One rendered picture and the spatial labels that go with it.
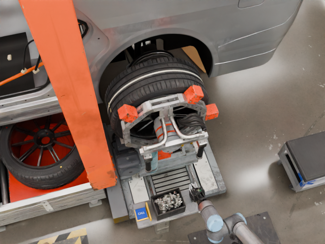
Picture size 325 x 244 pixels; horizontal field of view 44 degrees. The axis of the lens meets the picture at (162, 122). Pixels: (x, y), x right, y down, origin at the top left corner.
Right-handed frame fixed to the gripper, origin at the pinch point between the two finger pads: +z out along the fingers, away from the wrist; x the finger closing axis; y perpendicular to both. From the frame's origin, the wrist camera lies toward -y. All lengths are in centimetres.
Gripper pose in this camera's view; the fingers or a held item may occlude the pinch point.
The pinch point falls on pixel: (191, 185)
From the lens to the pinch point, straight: 256.3
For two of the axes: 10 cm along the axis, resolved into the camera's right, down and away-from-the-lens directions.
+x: -9.3, 3.1, -1.9
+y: -1.4, -8.0, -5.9
